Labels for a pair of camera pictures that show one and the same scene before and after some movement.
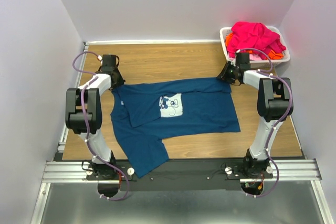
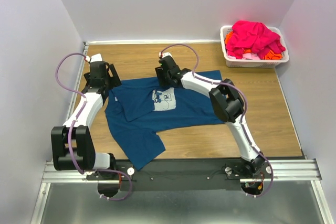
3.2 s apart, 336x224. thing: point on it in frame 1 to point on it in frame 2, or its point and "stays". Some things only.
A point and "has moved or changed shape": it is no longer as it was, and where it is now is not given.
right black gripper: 223,75 to 161,81
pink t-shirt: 252,35 stays
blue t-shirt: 145,117 has moved or changed shape
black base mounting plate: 185,174 stays
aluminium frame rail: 283,170 stays
